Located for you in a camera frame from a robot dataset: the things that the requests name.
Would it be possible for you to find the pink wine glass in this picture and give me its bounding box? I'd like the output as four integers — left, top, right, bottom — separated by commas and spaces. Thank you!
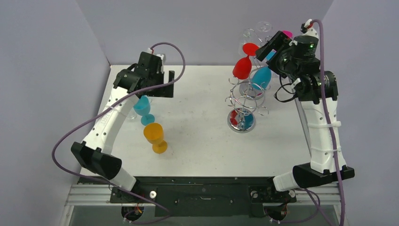
282, 30, 293, 39

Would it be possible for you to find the blue wine glass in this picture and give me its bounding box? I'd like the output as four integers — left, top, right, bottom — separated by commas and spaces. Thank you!
250, 57, 272, 90
133, 96, 155, 126

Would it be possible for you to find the clear wine glass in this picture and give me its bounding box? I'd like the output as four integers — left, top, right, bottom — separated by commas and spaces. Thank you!
127, 108, 137, 120

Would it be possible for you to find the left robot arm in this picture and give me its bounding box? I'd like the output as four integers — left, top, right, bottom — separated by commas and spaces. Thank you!
71, 49, 173, 202

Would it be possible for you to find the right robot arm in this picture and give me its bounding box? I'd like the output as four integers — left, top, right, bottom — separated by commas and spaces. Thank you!
256, 31, 355, 201

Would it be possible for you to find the clear glass on rack top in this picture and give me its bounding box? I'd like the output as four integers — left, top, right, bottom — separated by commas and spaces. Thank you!
255, 21, 272, 32

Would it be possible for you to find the red wine glass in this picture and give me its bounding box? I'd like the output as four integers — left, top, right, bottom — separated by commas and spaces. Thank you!
232, 43, 259, 80

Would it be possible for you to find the orange wine glass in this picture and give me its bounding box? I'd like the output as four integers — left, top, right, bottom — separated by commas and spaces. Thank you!
143, 122, 168, 154

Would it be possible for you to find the chrome wine glass rack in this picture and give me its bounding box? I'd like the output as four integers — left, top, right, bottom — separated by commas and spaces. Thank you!
225, 28, 295, 134

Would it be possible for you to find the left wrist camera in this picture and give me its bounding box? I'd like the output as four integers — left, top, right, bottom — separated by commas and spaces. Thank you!
155, 53, 166, 65

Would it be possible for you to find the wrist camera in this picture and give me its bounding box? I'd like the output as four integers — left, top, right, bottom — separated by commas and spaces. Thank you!
155, 53, 166, 65
300, 19, 319, 39

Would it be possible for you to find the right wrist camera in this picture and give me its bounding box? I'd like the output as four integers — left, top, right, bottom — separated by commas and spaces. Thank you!
300, 19, 319, 39

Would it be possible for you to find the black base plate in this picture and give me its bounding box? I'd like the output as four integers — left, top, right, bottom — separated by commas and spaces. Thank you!
110, 177, 296, 217

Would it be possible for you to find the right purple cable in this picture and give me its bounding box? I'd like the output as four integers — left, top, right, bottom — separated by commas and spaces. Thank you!
293, 19, 347, 226

